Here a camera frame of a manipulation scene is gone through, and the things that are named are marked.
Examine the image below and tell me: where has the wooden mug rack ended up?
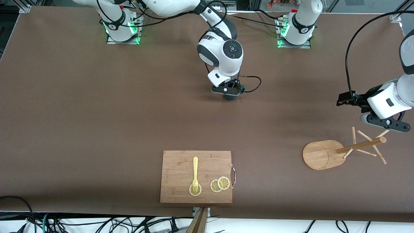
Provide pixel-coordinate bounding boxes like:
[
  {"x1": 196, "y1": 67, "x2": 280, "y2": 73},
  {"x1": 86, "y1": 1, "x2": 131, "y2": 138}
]
[{"x1": 302, "y1": 127, "x2": 391, "y2": 171}]

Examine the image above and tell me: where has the yellow plastic fork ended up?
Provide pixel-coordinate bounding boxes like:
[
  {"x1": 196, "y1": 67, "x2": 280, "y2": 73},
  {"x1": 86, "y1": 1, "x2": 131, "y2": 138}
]
[{"x1": 192, "y1": 157, "x2": 199, "y2": 195}]

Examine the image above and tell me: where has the wooden cutting board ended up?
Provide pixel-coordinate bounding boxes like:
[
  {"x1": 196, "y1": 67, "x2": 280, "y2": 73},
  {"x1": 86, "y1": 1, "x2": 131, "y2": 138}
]
[{"x1": 160, "y1": 150, "x2": 236, "y2": 204}]

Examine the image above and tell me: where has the brown wooden beam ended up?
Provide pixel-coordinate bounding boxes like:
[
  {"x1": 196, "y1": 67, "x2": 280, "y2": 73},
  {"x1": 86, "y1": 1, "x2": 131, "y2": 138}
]
[{"x1": 186, "y1": 207, "x2": 208, "y2": 233}]

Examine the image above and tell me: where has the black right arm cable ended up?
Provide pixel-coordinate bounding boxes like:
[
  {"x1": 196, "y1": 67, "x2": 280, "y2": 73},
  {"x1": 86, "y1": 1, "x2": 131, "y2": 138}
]
[{"x1": 97, "y1": 0, "x2": 262, "y2": 93}]

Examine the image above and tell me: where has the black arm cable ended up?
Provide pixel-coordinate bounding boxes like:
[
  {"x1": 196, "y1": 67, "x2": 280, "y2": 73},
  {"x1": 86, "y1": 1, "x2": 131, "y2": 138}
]
[
  {"x1": 345, "y1": 11, "x2": 414, "y2": 108},
  {"x1": 97, "y1": 0, "x2": 262, "y2": 93}
]

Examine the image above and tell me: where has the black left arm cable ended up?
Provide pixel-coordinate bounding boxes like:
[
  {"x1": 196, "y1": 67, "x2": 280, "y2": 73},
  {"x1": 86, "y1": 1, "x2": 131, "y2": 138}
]
[{"x1": 345, "y1": 11, "x2": 414, "y2": 108}]

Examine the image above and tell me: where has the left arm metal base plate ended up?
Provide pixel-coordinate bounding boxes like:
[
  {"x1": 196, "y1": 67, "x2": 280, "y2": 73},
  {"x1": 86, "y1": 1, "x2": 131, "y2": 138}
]
[{"x1": 277, "y1": 18, "x2": 311, "y2": 49}]

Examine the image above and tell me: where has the black table cable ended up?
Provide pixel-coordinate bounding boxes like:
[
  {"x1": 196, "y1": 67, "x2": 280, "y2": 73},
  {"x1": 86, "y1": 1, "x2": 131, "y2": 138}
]
[{"x1": 231, "y1": 9, "x2": 288, "y2": 29}]

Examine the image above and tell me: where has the aluminium frame profile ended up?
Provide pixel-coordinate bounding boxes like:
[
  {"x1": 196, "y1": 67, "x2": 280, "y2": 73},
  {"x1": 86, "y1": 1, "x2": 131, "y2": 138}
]
[{"x1": 389, "y1": 0, "x2": 414, "y2": 23}]

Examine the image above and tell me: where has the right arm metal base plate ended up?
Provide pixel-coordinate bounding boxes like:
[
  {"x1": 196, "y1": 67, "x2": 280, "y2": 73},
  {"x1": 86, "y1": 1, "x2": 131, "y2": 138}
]
[{"x1": 106, "y1": 15, "x2": 143, "y2": 45}]

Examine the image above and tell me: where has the small metal bracket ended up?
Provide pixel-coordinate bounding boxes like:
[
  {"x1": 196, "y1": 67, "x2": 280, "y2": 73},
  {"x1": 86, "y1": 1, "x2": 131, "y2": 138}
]
[{"x1": 192, "y1": 207, "x2": 211, "y2": 218}]

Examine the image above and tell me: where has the teal floor cable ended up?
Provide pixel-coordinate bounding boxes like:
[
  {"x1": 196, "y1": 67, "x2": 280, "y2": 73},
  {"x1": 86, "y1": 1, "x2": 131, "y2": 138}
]
[{"x1": 42, "y1": 213, "x2": 52, "y2": 233}]

